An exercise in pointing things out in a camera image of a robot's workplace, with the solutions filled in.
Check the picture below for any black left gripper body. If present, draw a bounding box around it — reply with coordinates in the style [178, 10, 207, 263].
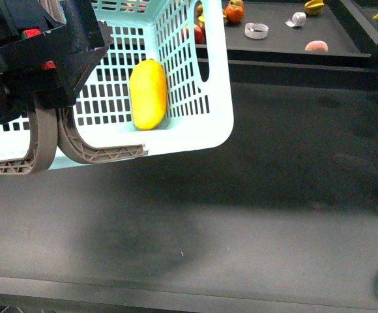
[0, 1, 111, 123]

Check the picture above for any yellow star fruit right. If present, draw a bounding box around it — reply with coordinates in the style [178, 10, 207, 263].
[304, 0, 325, 16]

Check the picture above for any yellow star fruit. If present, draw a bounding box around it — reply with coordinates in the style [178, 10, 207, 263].
[196, 4, 227, 29]
[304, 0, 325, 16]

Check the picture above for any clear tape ring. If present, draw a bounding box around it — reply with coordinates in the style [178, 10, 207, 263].
[244, 22, 270, 41]

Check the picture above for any white crumpled wrapper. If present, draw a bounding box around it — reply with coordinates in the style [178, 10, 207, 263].
[285, 12, 306, 27]

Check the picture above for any yellow mango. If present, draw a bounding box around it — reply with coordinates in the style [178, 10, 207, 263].
[129, 59, 167, 130]

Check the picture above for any pink peach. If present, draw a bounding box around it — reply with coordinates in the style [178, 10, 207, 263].
[304, 40, 328, 52]

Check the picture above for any red apple on shelf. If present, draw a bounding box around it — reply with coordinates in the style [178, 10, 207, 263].
[181, 24, 205, 44]

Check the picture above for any light blue plastic basket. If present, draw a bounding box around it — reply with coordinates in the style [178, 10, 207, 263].
[0, 1, 233, 175]

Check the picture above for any orange persimmon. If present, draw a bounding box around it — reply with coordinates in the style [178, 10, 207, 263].
[225, 5, 244, 23]

